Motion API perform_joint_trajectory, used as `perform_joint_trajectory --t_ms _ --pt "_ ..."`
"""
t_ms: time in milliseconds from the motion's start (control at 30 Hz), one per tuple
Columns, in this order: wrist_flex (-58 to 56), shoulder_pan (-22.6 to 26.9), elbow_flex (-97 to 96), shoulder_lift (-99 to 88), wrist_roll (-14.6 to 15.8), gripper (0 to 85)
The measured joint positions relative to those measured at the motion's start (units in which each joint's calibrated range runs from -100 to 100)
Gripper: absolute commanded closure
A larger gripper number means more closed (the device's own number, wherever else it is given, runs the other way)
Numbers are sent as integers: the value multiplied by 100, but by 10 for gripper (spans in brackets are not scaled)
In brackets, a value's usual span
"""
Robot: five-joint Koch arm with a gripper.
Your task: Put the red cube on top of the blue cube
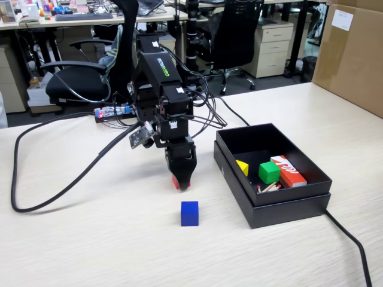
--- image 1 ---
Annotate black mesh office chair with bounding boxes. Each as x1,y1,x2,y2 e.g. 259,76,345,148
197,0,264,96

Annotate black open box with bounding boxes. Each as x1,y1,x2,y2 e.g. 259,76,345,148
213,140,332,230

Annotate large brown cardboard box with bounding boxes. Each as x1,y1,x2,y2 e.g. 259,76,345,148
311,0,383,119

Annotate black waste bin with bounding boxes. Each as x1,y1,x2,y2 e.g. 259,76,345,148
300,56,318,84

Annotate light wood office desk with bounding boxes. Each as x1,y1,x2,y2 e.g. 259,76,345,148
0,5,189,30

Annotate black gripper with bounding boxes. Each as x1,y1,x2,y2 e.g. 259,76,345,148
154,135,197,193

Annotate green wooden cube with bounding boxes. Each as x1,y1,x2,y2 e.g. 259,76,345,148
258,161,281,185

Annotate small wrist camera board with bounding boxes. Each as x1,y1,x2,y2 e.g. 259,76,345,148
128,124,156,150

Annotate thick black sleeved cable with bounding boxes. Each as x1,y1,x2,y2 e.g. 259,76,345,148
10,112,141,213

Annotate controller board with red LED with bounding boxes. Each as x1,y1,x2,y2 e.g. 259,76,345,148
93,104,134,124

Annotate thick black power cable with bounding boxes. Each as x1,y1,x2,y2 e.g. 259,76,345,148
209,95,373,287

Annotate striped gray green garment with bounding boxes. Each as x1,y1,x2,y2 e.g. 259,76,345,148
98,25,124,80

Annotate yellow wooden block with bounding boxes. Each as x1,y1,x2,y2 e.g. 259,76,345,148
235,159,250,177

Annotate black vertical stand pole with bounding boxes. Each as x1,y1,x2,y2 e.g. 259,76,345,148
185,0,200,90

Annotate red wooden cube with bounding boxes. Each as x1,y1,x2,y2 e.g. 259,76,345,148
172,175,192,191

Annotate framed picture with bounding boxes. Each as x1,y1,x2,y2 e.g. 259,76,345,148
0,0,17,24

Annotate black laptop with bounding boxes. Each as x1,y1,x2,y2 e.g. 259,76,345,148
136,0,167,16

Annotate black office chair with armrests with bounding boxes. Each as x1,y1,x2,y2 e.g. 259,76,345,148
40,0,140,114

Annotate red and white matchbox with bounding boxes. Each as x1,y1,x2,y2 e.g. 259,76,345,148
270,155,308,188

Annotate beige three-drawer cabinet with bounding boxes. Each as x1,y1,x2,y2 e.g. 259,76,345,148
244,20,294,79

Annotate blue wooden cube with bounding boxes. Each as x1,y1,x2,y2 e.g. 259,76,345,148
180,200,199,227

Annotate stack of white boxes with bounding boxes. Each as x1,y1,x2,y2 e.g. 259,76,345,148
26,76,62,108

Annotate beige drawer cabinet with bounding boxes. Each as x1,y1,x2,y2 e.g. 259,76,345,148
157,33,177,71
0,44,29,114

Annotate black computer keyboard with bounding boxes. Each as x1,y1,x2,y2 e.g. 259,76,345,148
55,13,114,22

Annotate black cardboard box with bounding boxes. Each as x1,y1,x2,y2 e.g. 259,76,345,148
215,122,333,207

